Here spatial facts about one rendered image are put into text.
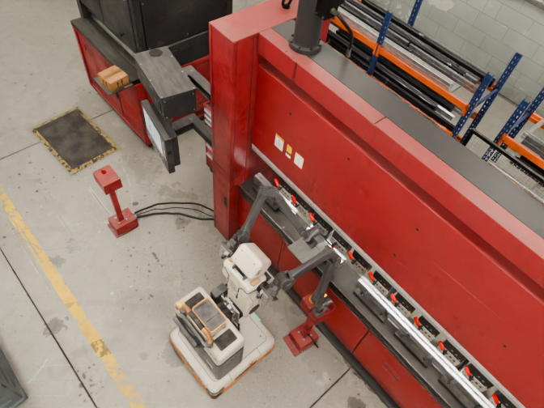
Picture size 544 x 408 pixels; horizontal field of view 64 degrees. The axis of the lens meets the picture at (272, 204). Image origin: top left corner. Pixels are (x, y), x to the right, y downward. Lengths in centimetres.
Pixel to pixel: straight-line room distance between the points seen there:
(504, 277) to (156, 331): 285
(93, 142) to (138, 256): 161
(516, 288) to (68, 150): 457
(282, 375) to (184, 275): 128
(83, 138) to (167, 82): 266
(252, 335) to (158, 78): 213
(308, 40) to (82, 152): 337
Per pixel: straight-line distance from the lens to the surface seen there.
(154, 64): 318
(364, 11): 497
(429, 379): 335
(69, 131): 566
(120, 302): 429
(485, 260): 241
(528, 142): 417
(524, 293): 242
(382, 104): 250
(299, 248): 333
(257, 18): 298
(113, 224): 457
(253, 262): 281
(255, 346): 375
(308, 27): 264
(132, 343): 412
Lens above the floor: 384
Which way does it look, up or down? 54 degrees down
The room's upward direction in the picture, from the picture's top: 9 degrees clockwise
